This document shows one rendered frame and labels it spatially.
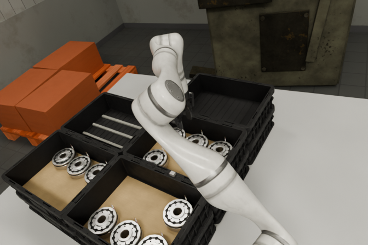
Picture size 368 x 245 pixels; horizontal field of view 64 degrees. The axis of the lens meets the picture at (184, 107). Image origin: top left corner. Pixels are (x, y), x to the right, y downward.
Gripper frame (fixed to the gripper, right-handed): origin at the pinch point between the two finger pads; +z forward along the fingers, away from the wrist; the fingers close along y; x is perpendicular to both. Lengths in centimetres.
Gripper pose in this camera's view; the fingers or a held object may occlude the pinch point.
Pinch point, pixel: (184, 120)
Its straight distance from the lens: 110.6
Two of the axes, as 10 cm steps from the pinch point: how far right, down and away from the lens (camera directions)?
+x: -8.2, -2.3, 5.3
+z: 1.8, 7.8, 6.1
